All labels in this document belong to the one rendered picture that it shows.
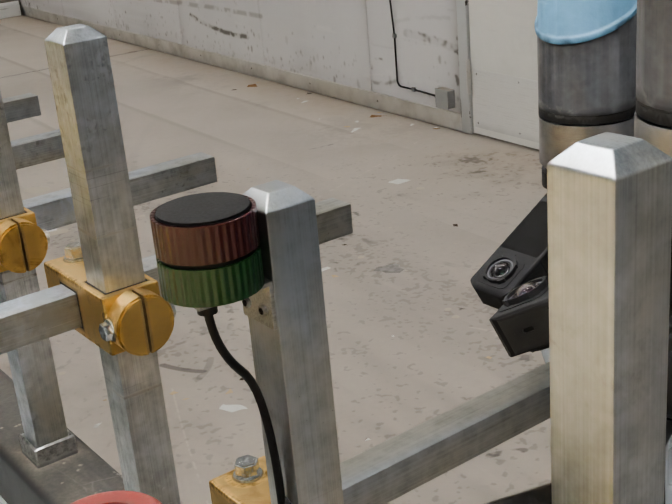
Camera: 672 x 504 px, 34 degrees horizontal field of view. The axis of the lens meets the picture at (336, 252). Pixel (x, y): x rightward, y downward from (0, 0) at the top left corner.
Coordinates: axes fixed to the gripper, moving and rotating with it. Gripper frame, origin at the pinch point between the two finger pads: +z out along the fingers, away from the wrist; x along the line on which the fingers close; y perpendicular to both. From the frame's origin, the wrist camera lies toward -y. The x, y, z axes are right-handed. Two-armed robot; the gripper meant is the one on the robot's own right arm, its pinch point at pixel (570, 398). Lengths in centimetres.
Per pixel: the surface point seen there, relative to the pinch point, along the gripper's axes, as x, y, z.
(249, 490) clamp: 1.7, -30.8, -4.3
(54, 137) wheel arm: 73, -12, -13
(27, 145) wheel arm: 73, -16, -13
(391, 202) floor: 240, 172, 82
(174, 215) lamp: -4.0, -36.4, -27.5
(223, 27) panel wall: 496, 262, 57
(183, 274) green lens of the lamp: -5.6, -37.1, -24.6
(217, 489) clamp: 3.7, -32.2, -4.1
